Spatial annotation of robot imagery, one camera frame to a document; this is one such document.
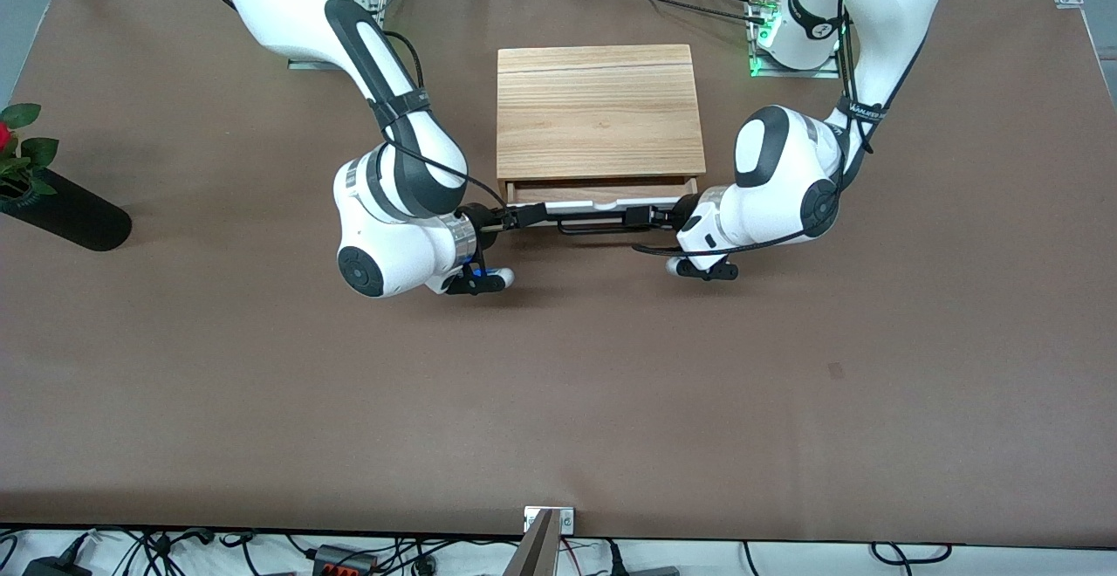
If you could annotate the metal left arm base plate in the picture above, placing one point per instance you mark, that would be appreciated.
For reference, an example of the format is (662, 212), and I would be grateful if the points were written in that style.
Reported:
(752, 52)

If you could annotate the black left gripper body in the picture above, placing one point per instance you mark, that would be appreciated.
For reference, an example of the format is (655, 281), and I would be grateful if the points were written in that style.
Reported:
(682, 209)

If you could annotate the metal table edge bracket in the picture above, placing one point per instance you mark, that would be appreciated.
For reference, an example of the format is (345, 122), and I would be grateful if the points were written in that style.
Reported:
(565, 520)

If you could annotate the grey connector block red buttons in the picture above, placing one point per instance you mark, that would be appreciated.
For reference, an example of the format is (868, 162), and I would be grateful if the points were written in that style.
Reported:
(345, 560)

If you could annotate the black cylindrical vase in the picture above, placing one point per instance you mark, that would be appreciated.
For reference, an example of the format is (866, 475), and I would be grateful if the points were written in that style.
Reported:
(74, 214)

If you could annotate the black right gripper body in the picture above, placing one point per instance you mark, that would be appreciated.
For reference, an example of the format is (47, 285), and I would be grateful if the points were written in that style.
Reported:
(479, 219)

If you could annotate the green plant with red flower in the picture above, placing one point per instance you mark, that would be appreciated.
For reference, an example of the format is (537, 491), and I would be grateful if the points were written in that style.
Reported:
(22, 153)

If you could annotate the grey slanted camera post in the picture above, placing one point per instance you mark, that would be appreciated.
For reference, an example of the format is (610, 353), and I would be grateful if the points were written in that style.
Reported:
(534, 552)

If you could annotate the light wooden drawer cabinet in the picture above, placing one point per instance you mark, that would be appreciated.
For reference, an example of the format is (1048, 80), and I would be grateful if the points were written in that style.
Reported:
(600, 109)

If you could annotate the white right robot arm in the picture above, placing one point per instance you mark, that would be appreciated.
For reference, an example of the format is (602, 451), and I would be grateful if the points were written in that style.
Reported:
(384, 166)

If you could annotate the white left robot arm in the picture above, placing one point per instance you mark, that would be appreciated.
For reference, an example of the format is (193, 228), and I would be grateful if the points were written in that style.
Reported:
(785, 183)

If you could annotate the black power adapter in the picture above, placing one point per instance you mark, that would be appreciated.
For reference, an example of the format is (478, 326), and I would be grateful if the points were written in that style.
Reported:
(57, 568)

